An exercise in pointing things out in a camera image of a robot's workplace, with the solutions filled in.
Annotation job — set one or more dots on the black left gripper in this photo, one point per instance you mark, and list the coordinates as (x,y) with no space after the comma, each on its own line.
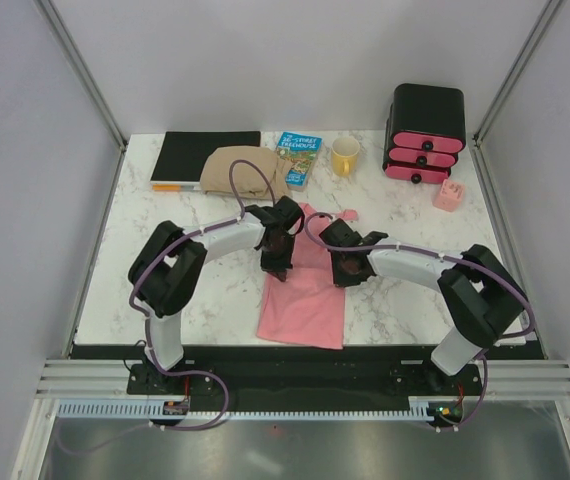
(279,268)

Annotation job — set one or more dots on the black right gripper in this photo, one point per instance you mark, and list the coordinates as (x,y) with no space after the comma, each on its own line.
(342,280)

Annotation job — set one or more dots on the pink t shirt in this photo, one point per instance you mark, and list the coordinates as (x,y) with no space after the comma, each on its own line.
(306,309)

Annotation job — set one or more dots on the yellow mug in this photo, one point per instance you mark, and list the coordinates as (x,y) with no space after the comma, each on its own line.
(344,155)

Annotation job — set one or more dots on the beige t shirt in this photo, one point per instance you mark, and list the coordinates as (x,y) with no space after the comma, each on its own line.
(248,182)

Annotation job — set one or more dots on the pink cube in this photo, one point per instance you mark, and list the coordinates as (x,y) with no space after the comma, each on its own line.
(450,196)

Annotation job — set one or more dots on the black pink drawer unit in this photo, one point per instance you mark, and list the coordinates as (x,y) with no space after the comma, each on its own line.
(425,132)

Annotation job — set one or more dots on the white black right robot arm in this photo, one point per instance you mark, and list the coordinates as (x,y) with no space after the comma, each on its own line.
(481,296)

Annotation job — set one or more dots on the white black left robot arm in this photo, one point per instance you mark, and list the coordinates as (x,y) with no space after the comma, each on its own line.
(164,277)

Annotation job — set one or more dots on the blue treehouse book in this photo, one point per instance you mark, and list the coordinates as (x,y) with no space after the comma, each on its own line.
(299,152)

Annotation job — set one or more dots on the orange pencil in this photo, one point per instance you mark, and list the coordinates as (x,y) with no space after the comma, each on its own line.
(175,188)

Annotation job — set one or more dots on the black notebook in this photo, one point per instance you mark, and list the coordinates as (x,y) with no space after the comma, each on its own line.
(183,154)

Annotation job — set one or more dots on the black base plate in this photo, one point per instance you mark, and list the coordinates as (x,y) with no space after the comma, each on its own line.
(129,355)

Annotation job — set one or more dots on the right aluminium frame post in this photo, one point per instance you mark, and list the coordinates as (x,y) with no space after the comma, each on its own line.
(538,32)

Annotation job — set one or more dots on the aluminium frame post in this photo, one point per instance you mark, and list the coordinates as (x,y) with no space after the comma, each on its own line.
(538,32)
(66,42)

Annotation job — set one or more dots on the aluminium front rail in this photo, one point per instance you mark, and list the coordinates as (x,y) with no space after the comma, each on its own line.
(505,379)

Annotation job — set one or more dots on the white slotted cable duct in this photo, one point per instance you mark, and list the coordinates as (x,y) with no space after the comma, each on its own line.
(157,410)

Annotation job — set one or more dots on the left aluminium frame post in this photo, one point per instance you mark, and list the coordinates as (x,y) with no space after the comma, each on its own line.
(66,42)

